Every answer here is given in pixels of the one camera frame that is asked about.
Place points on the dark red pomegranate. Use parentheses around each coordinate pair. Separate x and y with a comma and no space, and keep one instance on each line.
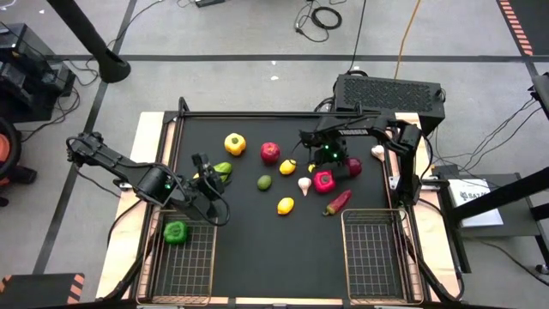
(355,167)

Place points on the light green chayote squash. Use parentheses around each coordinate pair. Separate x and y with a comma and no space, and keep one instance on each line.
(223,167)

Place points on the white garlic bulb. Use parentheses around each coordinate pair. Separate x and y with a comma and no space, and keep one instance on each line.
(378,151)
(304,183)

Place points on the green lime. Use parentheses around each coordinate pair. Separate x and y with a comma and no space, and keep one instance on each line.
(264,183)

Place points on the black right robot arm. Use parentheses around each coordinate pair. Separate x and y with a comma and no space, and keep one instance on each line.
(364,126)

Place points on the pink red bell pepper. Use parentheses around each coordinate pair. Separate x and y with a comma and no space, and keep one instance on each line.
(324,182)

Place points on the black equipment cart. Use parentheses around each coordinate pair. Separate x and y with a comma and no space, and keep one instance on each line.
(25,77)

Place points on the black stand pole with base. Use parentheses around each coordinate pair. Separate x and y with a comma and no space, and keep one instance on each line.
(112,66)

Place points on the yellow bell pepper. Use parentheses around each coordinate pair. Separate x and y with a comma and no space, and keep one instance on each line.
(235,144)

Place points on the black perforated computer case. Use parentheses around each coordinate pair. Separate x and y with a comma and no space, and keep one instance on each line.
(386,94)

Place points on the red yellow apple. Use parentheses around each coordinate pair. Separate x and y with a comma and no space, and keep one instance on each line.
(270,153)

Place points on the black device on stand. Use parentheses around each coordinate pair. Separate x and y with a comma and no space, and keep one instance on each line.
(542,94)

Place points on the black orange round device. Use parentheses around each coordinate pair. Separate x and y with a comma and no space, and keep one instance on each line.
(3,148)

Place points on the white printed paper sheet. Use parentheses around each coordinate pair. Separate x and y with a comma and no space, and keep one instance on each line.
(480,210)

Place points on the red chili pepper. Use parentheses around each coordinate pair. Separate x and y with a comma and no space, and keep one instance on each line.
(339,201)

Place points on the dark green bell pepper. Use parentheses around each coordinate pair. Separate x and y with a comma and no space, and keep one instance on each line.
(176,233)

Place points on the black side stand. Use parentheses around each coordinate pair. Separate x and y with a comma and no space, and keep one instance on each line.
(506,195)

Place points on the black power strip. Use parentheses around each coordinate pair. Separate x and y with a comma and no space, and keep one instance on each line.
(210,2)

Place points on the black aluminium table frame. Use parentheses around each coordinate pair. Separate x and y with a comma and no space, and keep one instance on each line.
(279,114)

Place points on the black mat with orange stripes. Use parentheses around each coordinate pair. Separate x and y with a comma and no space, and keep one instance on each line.
(34,292)
(536,21)

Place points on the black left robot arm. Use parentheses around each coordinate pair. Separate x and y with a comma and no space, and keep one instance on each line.
(128,169)

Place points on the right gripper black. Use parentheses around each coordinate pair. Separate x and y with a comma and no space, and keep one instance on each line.
(330,159)

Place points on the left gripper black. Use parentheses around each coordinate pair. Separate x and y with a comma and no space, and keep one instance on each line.
(208,182)

